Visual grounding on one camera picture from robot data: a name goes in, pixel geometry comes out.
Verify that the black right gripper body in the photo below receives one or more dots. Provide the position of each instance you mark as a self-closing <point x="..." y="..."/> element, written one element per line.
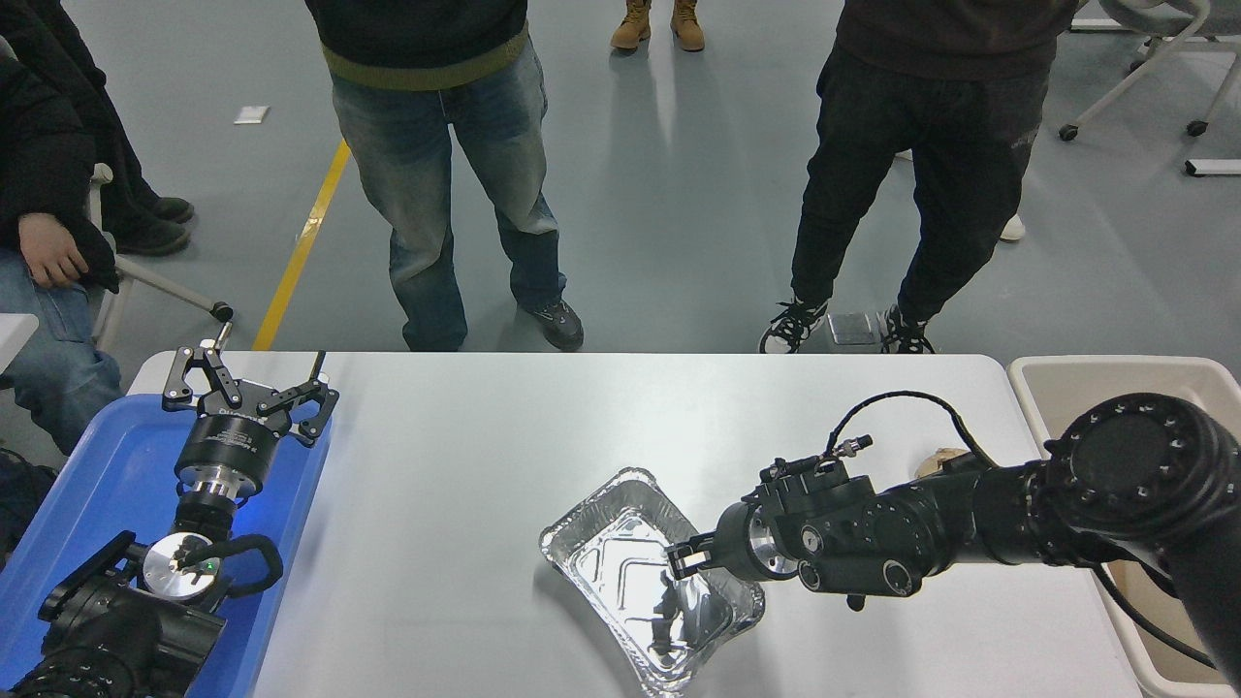
<point x="732" y="545"/>

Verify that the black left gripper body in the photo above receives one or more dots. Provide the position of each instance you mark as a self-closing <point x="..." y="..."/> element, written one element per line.
<point x="228" y="444"/>

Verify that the silver foil tray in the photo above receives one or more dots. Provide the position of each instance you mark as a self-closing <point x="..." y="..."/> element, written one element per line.
<point x="620" y="562"/>

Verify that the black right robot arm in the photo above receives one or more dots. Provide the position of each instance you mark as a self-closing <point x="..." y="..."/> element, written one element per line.
<point x="970" y="523"/>

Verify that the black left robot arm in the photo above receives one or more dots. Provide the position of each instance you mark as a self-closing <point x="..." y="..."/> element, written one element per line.
<point x="107" y="630"/>

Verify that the clear floor plate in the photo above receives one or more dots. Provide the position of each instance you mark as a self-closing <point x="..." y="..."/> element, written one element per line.
<point x="853" y="330"/>

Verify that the person's hand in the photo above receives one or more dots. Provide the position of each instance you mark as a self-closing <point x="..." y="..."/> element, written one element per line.
<point x="48" y="250"/>

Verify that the blue plastic tray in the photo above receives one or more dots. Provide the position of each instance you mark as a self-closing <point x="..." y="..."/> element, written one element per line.
<point x="116" y="465"/>

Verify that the black bag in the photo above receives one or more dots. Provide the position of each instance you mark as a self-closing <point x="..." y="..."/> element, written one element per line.
<point x="19" y="499"/>

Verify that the small white table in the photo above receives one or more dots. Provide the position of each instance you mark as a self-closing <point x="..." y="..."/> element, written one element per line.
<point x="12" y="339"/>

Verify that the crumpled tan paper ball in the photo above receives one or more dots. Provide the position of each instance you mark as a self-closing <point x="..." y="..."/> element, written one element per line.
<point x="940" y="460"/>

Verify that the person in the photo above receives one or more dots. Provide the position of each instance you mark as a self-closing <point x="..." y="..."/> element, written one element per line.
<point x="931" y="136"/>
<point x="116" y="145"/>
<point x="1013" y="229"/>
<point x="48" y="155"/>
<point x="630" y="24"/>
<point x="417" y="174"/>

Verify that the white paper sheet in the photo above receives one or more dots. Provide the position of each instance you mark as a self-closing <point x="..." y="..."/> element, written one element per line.
<point x="251" y="114"/>

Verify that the large pale bin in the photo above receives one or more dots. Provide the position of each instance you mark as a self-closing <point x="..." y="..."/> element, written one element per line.
<point x="1062" y="388"/>

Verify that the white office chair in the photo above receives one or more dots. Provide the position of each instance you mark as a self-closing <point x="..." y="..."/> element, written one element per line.
<point x="1154" y="15"/>

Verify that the white chair frame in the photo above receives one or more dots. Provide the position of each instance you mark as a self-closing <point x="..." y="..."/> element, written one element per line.
<point x="165" y="286"/>

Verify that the white floor rail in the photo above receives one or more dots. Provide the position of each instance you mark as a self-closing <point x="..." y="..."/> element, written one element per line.
<point x="1212" y="168"/>

